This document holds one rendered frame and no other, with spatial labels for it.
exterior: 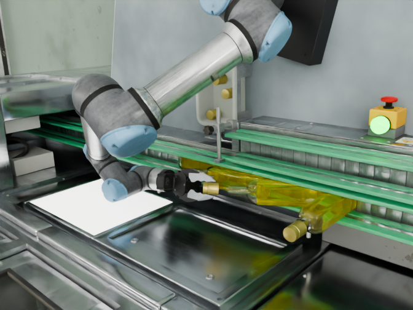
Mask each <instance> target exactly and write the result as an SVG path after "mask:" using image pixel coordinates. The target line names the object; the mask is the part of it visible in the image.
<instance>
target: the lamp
mask: <svg viewBox="0 0 413 310"><path fill-rule="evenodd" d="M390 127H391V122H390V120H389V118H388V117H386V116H377V117H375V118H374V119H373V120H372V121H371V130H372V131H373V132H374V133H376V134H383V133H386V132H388V131H389V130H390Z"/></svg>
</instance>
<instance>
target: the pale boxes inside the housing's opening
mask: <svg viewBox="0 0 413 310"><path fill-rule="evenodd" d="M3 123H4V130H5V133H6V134H7V133H14V132H19V131H23V130H29V129H35V128H39V127H41V125H40V120H39V116H34V117H27V118H23V119H16V120H12V121H5V122H4V121H3ZM24 150H25V148H22V149H16V150H13V151H9V159H10V166H11V170H12V175H14V176H16V177H17V176H20V175H24V174H27V173H31V172H35V171H38V170H43V169H47V168H50V167H54V166H55V163H54V158H53V152H52V151H49V150H46V149H42V148H39V147H37V146H30V147H29V151H28V153H27V154H26V155H24V156H23V157H18V158H13V157H15V156H18V155H19V154H21V153H22V152H24ZM11 158H13V159H11Z"/></svg>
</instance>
